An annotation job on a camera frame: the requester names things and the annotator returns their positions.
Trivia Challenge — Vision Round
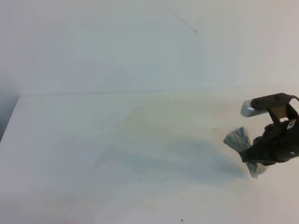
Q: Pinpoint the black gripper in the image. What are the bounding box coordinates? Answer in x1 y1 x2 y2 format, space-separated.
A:
239 119 299 166

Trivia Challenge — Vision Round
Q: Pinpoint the blue white striped rag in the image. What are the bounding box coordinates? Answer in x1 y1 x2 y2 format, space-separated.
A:
223 126 268 179

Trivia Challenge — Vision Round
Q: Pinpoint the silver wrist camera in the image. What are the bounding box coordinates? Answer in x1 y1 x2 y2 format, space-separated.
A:
240 99 267 118

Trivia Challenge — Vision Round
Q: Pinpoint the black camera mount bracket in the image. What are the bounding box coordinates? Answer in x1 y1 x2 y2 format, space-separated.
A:
250 93 299 126

